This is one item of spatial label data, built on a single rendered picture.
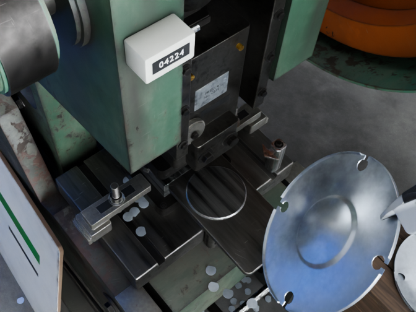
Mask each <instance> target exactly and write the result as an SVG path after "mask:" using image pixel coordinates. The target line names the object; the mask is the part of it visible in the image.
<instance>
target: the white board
mask: <svg viewBox="0 0 416 312"><path fill-rule="evenodd" d="M0 253H1V255H2V257H3V258H4V260H5V262H6V264H7V265H8V267H9V269H10V270H11V272H12V274H13V276H14V277H15V279H16V281H17V283H18V284H19V286H20V288H21V289H22V291H23V293H24V295H25V296H26V298H27V300H28V302H29V303H30V305H31V307H32V308H33V310H34V312H61V290H62V277H63V254H64V251H63V247H62V246H61V244H60V242H59V241H58V239H57V238H56V236H55V234H54V233H53V231H52V230H51V229H50V226H49V225H48V224H47V222H46V220H45V219H44V217H43V216H42V214H41V213H40V211H39V210H38V208H37V206H36V205H35V203H34V202H33V201H32V198H31V197H30V196H29V194H28V192H27V191H26V189H25V188H24V186H23V185H22V183H21V182H20V180H19V179H18V177H17V175H16V174H15V172H14V171H13V169H12V168H11V166H10V165H9V163H8V161H7V160H6V158H5V157H4V155H3V154H2V152H1V151H0Z"/></svg>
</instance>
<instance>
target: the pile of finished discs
mask: <svg viewBox="0 0 416 312"><path fill-rule="evenodd" d="M393 274H394V281H395V284H396V287H397V290H398V292H399V294H400V296H401V298H402V299H403V301H404V302H405V304H406V305H407V306H408V307H409V308H410V310H411V311H412V310H414V311H415V312H416V236H415V234H414V235H410V236H408V237H407V238H406V239H405V240H404V241H403V242H402V244H401V245H400V247H399V249H398V250H397V253H396V255H395V258H394V264H393Z"/></svg>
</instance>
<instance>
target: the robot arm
mask: <svg viewBox="0 0 416 312"><path fill-rule="evenodd" d="M395 215H397V218H398V219H399V221H400V223H401V224H402V226H403V227H404V230H405V231H406V232H407V233H408V234H410V235H414V234H415V236H416V185H415V186H413V187H411V188H410V189H408V190H406V191H405V192H403V193H402V195H401V196H399V197H398V198H397V199H395V200H394V201H393V202H392V204H391V205H390V206H389V207H388V208H387V209H386V210H385V211H384V212H383V213H382V214H381V215H380V219H381V220H384V219H388V218H390V217H393V216H395Z"/></svg>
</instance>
